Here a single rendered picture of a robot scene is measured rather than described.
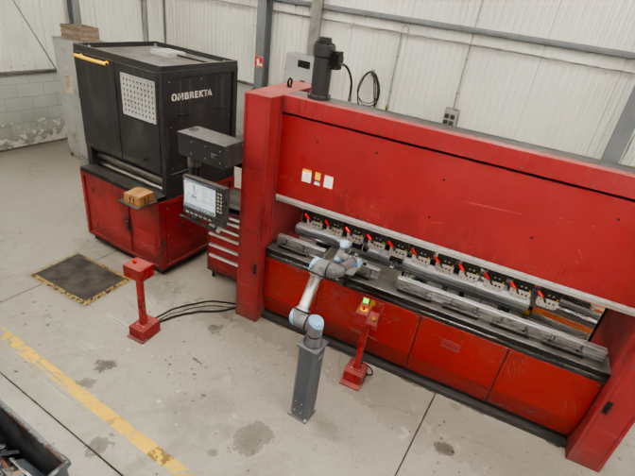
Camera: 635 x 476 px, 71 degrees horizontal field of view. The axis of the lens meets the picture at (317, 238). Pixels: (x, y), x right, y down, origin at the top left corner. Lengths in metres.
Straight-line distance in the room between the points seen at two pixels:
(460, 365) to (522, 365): 0.49
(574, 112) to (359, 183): 4.32
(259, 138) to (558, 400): 3.24
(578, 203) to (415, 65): 4.82
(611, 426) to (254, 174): 3.44
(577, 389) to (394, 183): 2.15
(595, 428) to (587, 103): 4.55
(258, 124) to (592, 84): 4.97
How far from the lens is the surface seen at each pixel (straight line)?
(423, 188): 3.57
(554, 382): 4.14
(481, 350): 4.03
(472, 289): 4.17
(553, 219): 3.55
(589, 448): 4.42
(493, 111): 7.51
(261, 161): 3.85
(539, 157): 3.39
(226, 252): 5.00
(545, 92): 7.38
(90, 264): 5.73
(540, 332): 4.01
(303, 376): 3.56
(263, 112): 3.73
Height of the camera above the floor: 3.08
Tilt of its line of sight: 29 degrees down
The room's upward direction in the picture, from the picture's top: 8 degrees clockwise
